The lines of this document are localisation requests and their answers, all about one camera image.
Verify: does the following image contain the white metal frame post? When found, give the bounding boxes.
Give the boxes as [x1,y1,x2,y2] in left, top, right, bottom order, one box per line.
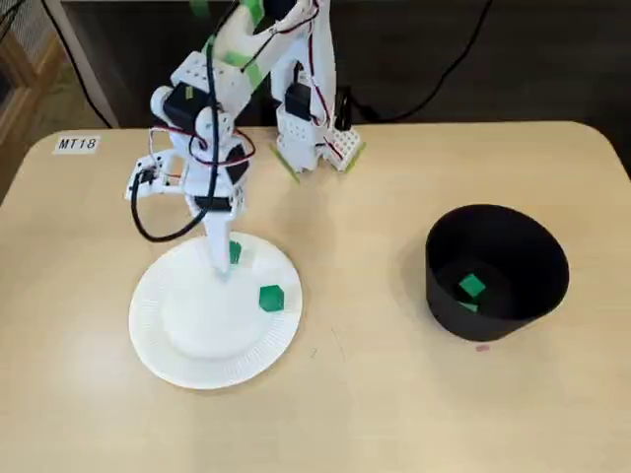
[41,0,122,130]

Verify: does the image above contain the thick black camera cable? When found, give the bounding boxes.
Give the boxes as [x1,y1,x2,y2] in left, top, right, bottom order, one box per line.
[130,29,221,243]

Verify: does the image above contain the black pot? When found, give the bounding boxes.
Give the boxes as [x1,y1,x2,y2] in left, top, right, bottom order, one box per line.
[424,203,571,342]

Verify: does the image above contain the black plug connector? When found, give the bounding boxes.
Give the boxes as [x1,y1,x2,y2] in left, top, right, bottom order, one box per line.
[333,86,354,131]

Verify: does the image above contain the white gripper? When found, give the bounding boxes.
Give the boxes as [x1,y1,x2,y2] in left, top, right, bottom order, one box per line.
[181,169,250,278]

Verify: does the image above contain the red white servo wire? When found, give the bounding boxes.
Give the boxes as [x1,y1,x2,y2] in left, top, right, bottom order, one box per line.
[295,0,332,130]

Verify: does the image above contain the white label MT18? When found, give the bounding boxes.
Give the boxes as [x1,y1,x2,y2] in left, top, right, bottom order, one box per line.
[53,135,100,154]

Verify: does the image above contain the green tape strip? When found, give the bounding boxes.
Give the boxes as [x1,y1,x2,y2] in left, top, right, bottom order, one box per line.
[268,141,303,184]
[344,140,369,174]

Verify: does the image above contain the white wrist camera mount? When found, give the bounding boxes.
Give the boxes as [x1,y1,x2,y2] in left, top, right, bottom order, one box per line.
[122,151,191,202]

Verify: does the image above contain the wooden cabinet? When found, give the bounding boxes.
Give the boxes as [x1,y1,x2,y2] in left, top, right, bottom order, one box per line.
[0,27,68,203]

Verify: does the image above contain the white paper plate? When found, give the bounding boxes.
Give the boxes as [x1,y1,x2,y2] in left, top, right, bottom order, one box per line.
[127,231,304,390]

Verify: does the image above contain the black power cable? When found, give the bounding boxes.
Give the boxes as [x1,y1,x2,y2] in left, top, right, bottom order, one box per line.
[350,0,494,123]

